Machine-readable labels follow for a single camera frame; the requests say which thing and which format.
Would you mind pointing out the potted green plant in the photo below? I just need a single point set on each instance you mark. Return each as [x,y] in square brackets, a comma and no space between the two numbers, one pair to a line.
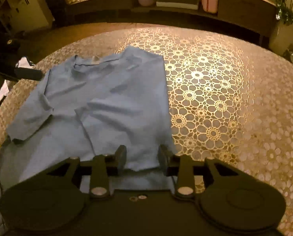
[281,38]

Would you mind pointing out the long wooden sideboard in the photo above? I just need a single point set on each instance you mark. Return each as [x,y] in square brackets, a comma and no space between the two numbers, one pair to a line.
[253,20]

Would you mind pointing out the pink box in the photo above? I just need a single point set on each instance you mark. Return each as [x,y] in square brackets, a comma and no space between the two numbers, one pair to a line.
[210,6]

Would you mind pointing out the light blue t-shirt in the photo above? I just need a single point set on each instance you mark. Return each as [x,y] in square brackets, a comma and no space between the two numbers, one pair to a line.
[88,107]

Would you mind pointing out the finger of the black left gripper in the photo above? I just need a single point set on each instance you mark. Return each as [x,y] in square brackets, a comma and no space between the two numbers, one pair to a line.
[30,74]

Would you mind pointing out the white and blue jersey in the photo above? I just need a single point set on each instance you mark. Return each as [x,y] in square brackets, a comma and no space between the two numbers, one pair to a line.
[9,75]

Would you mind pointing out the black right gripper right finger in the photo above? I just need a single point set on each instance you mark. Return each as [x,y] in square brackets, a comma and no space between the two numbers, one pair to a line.
[180,168]

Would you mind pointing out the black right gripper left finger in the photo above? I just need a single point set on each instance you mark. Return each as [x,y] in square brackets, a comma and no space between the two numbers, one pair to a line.
[104,166]

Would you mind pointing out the floral lace tablecloth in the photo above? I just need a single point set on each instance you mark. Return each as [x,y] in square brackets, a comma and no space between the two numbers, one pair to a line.
[228,99]

